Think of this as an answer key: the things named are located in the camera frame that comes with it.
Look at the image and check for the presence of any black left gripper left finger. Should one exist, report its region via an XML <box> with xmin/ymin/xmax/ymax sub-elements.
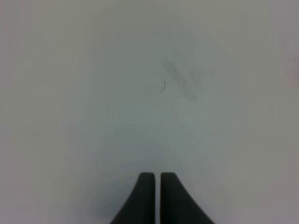
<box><xmin>111</xmin><ymin>172</ymin><xmax>156</xmax><ymax>224</ymax></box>

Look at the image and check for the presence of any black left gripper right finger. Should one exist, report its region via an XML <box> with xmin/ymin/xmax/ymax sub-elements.
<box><xmin>160</xmin><ymin>172</ymin><xmax>214</xmax><ymax>224</ymax></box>

